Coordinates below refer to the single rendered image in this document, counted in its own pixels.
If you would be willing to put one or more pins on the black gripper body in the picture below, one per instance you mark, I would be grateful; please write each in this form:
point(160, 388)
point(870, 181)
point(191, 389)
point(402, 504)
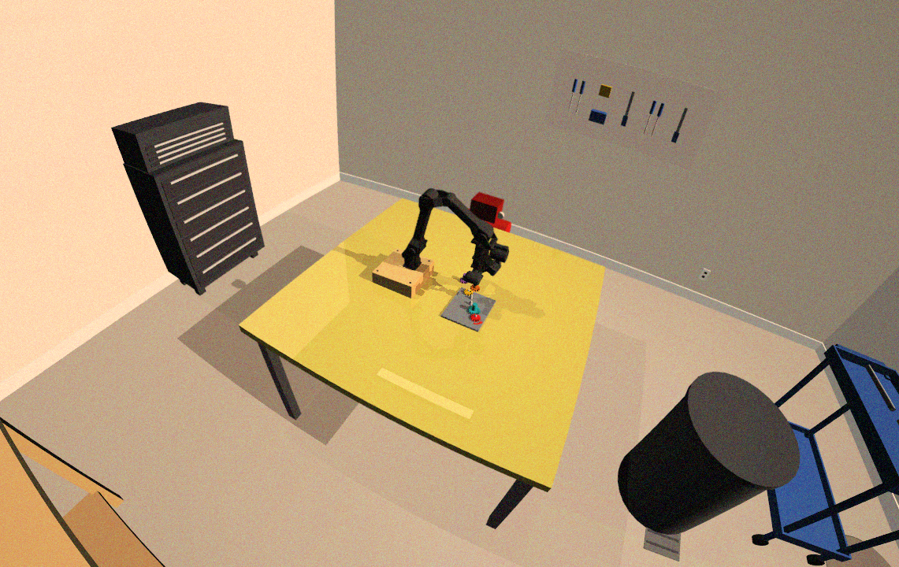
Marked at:
point(474, 276)

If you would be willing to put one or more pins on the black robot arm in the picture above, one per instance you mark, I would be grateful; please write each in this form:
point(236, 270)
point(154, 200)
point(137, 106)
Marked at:
point(481, 230)

